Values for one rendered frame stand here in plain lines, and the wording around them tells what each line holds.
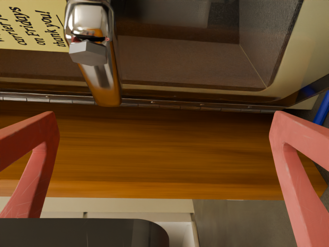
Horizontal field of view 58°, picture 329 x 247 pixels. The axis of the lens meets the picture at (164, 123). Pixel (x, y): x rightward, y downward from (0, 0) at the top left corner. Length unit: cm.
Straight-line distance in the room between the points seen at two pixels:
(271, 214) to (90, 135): 33
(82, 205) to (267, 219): 85
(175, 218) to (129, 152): 93
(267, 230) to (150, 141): 29
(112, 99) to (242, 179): 25
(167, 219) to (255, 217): 70
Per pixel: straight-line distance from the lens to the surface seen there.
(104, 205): 126
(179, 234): 143
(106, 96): 15
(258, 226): 61
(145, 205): 126
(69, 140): 40
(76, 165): 37
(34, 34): 22
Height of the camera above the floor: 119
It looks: 7 degrees down
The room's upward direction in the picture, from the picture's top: 88 degrees counter-clockwise
